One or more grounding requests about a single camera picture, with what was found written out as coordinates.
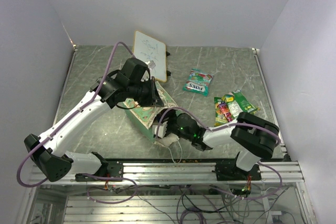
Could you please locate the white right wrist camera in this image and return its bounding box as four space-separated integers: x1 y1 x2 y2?
152 122 167 138

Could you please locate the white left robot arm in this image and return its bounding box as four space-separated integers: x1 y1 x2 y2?
24 58 164 182

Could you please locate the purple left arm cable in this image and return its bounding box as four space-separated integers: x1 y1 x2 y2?
16 41 139 204

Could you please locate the green snack pouch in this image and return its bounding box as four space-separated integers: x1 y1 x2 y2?
222 90 259 119

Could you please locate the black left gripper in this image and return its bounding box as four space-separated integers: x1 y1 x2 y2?
128 76 165 108

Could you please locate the teal Fox's candy bag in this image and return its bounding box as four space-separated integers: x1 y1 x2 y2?
182 69 213 97

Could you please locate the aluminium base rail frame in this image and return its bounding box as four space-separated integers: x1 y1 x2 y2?
28 157 305 185

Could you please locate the green paper gift bag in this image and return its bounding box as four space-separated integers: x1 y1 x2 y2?
122 82 180 150

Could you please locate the yellow green Fox's candy bag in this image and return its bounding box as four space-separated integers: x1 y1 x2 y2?
214 97 228 126

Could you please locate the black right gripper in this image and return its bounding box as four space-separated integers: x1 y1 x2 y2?
158 108 193 141

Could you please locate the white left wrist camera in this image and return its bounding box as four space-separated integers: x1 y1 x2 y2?
146 60 156 69

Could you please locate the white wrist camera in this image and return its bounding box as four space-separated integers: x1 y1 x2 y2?
146 60 156 69
152 122 167 138

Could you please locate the purple Fox's candy bag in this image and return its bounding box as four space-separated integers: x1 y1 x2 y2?
217 102 234 122

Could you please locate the small yellow-framed whiteboard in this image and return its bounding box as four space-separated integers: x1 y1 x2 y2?
133 30 167 82

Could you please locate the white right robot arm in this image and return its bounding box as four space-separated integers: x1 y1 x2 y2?
157 110 280 180

